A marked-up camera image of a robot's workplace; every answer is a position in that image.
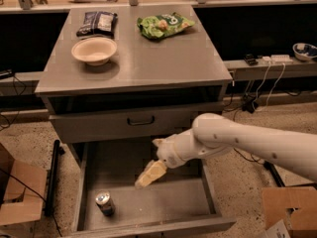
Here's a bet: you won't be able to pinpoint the small black device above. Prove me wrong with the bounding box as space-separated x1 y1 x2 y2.
244 54 259 65

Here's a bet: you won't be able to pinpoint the black bar on floor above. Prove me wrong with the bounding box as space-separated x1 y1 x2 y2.
45 140 64 216

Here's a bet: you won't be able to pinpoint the black stand leg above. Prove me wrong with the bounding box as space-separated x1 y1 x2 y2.
264 162 285 187

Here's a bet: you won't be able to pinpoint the redbull can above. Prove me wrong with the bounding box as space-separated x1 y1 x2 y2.
95 190 115 216

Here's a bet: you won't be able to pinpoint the black drawer handle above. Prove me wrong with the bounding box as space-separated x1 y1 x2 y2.
127 116 156 126

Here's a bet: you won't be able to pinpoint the dark snack bag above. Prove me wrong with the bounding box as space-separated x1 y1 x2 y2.
76 11 117 39

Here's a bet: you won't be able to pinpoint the grey drawer cabinet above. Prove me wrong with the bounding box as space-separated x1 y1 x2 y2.
36 4 232 161

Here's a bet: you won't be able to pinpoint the right cardboard box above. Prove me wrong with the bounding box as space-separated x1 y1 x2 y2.
262 186 317 238

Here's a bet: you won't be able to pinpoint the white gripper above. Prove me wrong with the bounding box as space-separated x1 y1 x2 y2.
135 134 185 188

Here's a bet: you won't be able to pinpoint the blue white bowl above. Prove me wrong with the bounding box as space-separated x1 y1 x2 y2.
292 43 317 61

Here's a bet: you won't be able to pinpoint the green chip bag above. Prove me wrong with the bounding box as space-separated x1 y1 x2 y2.
137 12 195 40

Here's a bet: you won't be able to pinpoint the white power strip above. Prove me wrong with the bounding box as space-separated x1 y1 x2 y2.
263 55 292 63

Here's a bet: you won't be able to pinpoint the cardboard box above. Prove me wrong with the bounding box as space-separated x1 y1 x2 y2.
262 186 317 238
0 144 47 226

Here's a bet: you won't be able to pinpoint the black floor cable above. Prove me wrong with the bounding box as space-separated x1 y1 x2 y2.
230 107 265 166

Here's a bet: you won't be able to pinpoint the open grey middle drawer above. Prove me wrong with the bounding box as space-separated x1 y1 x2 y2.
69 138 236 238

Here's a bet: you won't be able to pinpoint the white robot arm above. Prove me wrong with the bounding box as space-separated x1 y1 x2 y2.
135 113 317 188

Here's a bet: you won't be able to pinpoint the left cardboard box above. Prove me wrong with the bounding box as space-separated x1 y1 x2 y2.
0 144 47 226

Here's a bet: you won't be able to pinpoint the beige paper bowl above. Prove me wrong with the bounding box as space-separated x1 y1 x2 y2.
71 37 117 66

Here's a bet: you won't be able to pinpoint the closed grey top drawer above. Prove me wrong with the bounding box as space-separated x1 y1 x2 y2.
50 102 223 144

